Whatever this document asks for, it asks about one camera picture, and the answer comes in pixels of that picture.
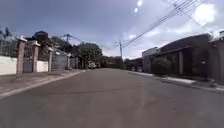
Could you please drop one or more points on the dark low building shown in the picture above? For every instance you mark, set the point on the dark low building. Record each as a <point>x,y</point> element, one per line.
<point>186,53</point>

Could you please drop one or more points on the grey concrete sidewalk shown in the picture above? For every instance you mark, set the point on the grey concrete sidewalk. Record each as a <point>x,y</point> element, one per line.
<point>23,80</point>

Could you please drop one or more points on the grey metal gate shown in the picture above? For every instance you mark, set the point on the grey metal gate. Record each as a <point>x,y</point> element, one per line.
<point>59,62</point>

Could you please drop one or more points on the green tree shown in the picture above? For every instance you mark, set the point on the green tree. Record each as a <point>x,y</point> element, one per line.
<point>89,52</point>

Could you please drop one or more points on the white wall with brick pillars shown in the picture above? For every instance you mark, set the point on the white wall with brick pillars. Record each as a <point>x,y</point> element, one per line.
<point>10,63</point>

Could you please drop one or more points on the dark green bush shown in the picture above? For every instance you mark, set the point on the dark green bush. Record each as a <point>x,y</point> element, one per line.
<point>162,66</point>

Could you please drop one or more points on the utility pole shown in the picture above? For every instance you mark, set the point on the utility pole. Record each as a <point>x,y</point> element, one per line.
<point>120,49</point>

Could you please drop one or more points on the vehicle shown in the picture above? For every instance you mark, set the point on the vehicle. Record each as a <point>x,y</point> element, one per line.
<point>91,65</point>

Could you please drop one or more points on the pale concrete sidewalk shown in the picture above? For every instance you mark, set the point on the pale concrete sidewalk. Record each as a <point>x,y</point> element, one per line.
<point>180,80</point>

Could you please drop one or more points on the grey asphalt road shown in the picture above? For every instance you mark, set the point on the grey asphalt road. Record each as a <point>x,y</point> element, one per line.
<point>110,100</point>

